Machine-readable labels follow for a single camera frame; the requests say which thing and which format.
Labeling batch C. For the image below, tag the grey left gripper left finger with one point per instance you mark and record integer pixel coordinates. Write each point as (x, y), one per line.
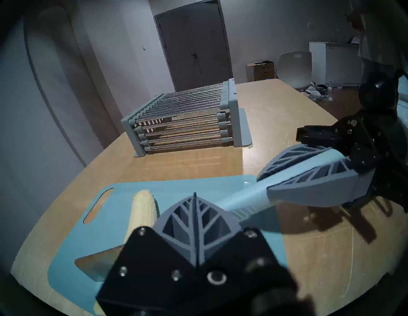
(178, 226)

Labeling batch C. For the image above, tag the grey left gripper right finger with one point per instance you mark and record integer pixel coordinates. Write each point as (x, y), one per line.
(216, 227)

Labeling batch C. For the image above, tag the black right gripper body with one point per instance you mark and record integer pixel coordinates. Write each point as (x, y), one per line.
(382, 143)

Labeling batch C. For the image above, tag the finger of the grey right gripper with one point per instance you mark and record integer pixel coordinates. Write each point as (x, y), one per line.
(287, 159)
(318, 188)

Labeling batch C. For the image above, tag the peeled banana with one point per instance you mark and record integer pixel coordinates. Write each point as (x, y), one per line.
(142, 210)

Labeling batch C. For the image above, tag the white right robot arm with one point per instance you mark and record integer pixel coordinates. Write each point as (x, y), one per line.
(403, 108)

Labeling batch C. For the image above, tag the blue cutting board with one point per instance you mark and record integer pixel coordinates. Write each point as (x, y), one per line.
(178, 188)

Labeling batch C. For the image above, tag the white chair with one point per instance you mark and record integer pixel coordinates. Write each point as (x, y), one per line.
(295, 70)

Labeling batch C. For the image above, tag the white cabinet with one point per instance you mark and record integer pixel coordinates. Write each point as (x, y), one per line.
(338, 63)

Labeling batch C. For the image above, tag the cardboard box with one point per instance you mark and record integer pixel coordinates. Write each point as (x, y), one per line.
(259, 71)

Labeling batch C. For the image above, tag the person in white shirt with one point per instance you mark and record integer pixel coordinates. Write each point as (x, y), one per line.
(379, 38)

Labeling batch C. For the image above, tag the grey dish rack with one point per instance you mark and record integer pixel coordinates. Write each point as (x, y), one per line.
(185, 118)

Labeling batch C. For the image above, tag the chrome faucet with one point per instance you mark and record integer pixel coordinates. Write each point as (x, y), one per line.
(336, 35)

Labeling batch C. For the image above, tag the grey double door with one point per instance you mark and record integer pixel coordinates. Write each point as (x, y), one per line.
(194, 44)

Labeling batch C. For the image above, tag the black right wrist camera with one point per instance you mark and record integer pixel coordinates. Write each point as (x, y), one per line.
(379, 92)

